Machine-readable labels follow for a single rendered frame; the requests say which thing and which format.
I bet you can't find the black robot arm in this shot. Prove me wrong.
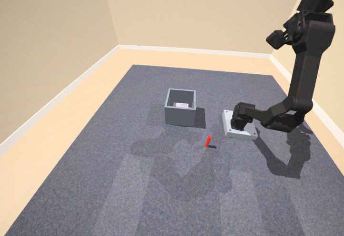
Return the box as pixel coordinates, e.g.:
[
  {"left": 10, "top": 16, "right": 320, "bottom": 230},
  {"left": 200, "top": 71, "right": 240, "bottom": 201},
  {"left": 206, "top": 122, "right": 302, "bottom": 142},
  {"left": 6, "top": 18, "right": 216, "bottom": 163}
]
[{"left": 231, "top": 0, "right": 335, "bottom": 133}]

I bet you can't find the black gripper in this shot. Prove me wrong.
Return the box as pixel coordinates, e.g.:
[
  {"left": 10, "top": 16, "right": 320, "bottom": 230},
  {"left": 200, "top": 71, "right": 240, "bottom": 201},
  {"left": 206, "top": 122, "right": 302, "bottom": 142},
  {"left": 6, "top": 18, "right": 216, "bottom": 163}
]
[{"left": 266, "top": 0, "right": 334, "bottom": 49}]

